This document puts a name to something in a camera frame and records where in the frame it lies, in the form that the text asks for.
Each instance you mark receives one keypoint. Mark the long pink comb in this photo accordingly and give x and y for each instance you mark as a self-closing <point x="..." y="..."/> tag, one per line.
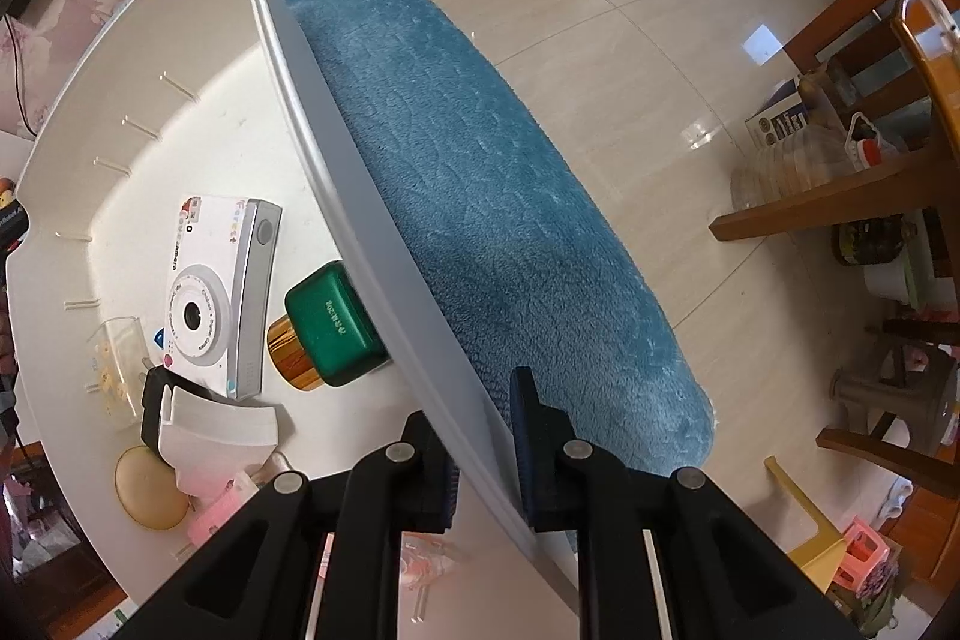
<point x="214" y="512"/>

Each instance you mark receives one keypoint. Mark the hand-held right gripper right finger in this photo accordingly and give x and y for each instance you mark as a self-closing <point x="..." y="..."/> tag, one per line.
<point x="523" y="452"/>

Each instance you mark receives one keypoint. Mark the grey plastic stool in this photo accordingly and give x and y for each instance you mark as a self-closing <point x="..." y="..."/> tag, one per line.
<point x="877" y="385"/>

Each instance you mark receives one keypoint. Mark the large clear plastic bottle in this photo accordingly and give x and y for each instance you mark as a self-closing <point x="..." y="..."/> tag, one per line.
<point x="795" y="168"/>

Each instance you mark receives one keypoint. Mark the glossy wooden table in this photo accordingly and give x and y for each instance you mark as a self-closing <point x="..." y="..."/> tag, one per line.
<point x="825" y="197"/>

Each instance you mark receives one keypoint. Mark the white cloud-shaped block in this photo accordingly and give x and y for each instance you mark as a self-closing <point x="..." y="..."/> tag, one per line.
<point x="217" y="434"/>

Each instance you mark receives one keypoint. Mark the green bottle with gold cap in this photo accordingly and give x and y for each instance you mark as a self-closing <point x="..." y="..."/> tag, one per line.
<point x="334" y="325"/>

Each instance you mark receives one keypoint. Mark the blue fleece blanket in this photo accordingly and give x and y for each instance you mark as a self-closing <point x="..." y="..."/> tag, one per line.
<point x="487" y="197"/>

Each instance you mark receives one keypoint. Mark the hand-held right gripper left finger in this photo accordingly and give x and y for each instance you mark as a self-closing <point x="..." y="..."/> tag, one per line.
<point x="444" y="490"/>

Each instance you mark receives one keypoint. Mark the printed cardboard box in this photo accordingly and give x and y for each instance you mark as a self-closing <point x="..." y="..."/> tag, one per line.
<point x="780" y="123"/>

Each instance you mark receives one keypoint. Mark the clear plastic card box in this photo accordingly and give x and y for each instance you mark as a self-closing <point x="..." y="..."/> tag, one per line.
<point x="120" y="370"/>

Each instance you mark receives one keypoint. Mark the beige oval stone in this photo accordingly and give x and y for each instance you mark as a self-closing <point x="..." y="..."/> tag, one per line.
<point x="146" y="490"/>

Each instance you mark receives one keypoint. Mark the pink plastic basket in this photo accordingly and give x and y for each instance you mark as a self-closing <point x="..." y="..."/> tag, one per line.
<point x="862" y="554"/>

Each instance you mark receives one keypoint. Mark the yellow plastic stool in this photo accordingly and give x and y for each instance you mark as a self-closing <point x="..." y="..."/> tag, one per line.
<point x="817" y="535"/>

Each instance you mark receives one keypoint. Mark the white plastic tray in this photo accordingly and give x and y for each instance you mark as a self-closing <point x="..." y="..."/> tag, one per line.
<point x="150" y="85"/>

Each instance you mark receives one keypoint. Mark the white toy camera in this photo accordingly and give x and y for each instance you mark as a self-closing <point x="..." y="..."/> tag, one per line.
<point x="202" y="310"/>

